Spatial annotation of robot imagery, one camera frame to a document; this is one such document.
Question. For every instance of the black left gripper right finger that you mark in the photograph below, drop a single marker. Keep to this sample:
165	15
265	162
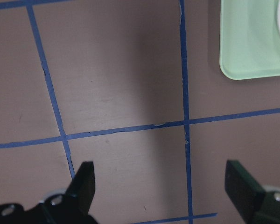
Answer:
246	194

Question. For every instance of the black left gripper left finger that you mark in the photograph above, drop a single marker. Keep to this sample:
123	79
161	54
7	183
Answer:
82	186

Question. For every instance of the mint green plastic tray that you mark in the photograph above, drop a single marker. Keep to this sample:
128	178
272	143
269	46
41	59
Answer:
249	39

